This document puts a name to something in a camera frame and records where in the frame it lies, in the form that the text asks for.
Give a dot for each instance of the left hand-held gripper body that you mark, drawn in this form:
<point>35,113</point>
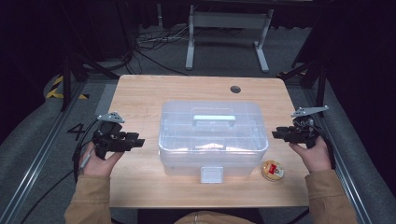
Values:
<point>109,140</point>

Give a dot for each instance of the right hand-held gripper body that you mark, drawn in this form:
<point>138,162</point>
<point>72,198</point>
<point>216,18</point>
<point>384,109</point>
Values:
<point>305,133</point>

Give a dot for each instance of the round yellow candy tin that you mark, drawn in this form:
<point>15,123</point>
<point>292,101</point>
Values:
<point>272,171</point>

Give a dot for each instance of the clear plastic storage box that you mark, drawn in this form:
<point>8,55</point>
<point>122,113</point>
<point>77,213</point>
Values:
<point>213,137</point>

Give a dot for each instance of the person's right hand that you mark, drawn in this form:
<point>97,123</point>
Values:
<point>317,158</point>

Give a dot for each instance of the person's left hand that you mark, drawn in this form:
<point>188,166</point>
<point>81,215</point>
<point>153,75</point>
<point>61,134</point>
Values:
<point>96,166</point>

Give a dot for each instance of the black tripod stand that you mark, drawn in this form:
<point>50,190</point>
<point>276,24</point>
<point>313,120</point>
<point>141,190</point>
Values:
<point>66,81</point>
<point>322,84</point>

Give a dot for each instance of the black table grommet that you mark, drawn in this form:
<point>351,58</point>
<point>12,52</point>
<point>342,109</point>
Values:
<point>235,89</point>

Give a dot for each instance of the person's tan jacket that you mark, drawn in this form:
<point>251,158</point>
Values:
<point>214,218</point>

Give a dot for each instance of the metal floor rail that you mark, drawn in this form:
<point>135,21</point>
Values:
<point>37,161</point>
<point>348,174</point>

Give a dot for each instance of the white metal stand frame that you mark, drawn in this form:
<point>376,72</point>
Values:
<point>230,20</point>

